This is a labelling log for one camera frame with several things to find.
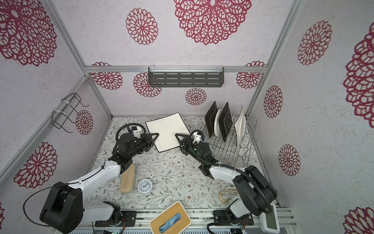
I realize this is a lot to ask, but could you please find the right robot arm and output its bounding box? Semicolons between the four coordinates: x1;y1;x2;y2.
175;130;277;220

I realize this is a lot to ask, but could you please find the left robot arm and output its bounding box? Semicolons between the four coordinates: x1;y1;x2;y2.
40;133;159;234

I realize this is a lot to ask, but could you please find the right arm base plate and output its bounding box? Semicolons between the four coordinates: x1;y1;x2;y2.
213;210;254;226

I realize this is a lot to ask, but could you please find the black square plate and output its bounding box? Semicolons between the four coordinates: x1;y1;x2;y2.
205;101;218;137
218;102;232;142

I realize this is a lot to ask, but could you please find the black wire wall basket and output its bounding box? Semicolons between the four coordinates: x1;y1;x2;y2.
51;92;89;134

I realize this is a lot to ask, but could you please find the metal wire dish rack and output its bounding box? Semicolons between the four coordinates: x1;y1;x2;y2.
196;117;261;168

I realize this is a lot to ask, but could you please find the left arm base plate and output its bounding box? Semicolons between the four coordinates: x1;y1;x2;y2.
94;201;137;227

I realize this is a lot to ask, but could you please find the white digital timer display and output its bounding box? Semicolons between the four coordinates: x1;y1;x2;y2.
259;203;280;234

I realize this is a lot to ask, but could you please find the grey wall shelf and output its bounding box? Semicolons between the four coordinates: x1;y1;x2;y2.
148;67;225;88

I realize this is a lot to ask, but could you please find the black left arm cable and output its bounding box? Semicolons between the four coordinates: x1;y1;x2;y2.
22;122;147;227

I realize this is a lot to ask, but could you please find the bamboo lid tissue box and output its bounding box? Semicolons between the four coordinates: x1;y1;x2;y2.
150;201;191;234

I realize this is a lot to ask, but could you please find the small white alarm clock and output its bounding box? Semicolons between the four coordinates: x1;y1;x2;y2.
137;178;153;196

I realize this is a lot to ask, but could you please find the white square plate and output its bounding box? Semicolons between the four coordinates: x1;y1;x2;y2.
234;106;246;147
146;113;190;153

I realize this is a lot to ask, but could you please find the beige glasses case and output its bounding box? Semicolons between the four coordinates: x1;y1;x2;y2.
119;164;136;194

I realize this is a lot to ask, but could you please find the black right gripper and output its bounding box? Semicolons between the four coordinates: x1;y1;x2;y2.
178;133;206;167

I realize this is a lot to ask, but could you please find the black square plate outer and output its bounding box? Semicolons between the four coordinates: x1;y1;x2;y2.
205;101;218;137

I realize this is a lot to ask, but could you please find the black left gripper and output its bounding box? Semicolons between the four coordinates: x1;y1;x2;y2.
128;132;158;158

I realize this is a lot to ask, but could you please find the black square plate inner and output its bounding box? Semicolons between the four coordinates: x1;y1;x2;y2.
218;102;232;142

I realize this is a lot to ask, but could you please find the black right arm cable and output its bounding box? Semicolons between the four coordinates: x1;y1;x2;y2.
188;129;274;214

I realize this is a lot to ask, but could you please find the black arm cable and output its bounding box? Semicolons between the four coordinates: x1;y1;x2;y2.
22;122;147;227
188;129;274;214

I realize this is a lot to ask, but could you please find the white round floral plate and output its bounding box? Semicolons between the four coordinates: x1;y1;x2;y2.
214;109;223;137

